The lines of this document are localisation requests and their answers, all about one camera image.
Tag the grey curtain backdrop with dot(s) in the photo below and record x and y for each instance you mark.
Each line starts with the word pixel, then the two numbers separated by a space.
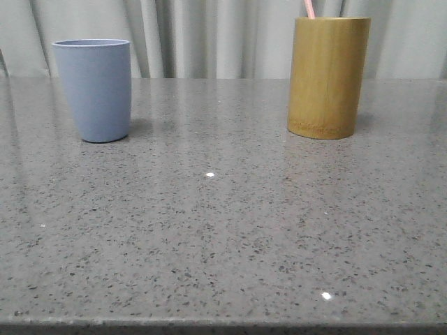
pixel 220 39

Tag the pink chopstick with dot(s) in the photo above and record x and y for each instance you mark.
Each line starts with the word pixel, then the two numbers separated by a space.
pixel 309 9

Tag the blue plastic cup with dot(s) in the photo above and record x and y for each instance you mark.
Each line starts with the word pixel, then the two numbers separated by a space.
pixel 96 78

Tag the bamboo cylinder holder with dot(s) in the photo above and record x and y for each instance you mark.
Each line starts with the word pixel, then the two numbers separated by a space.
pixel 329 55

